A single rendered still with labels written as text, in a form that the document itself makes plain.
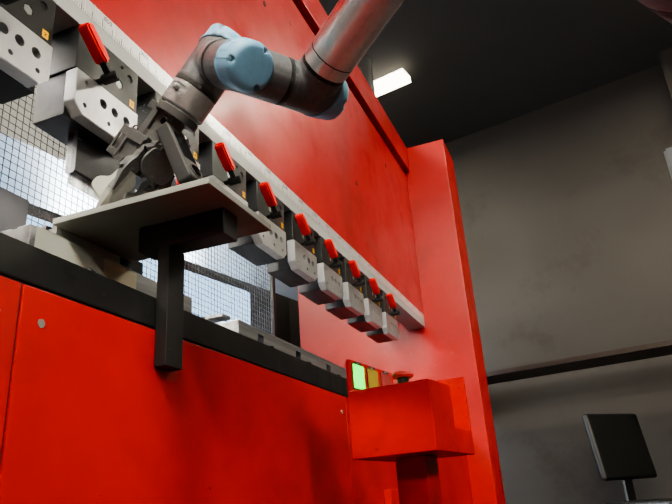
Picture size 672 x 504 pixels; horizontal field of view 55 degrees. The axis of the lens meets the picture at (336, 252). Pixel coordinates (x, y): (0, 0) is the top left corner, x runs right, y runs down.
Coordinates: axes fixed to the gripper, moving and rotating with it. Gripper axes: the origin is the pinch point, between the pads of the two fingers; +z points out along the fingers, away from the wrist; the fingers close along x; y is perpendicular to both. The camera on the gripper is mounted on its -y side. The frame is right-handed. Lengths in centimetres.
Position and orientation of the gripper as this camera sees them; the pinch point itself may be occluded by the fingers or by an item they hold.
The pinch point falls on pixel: (115, 222)
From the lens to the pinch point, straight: 106.8
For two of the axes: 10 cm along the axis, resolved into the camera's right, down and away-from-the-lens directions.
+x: -3.7, -3.2, -8.7
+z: -5.4, 8.4, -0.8
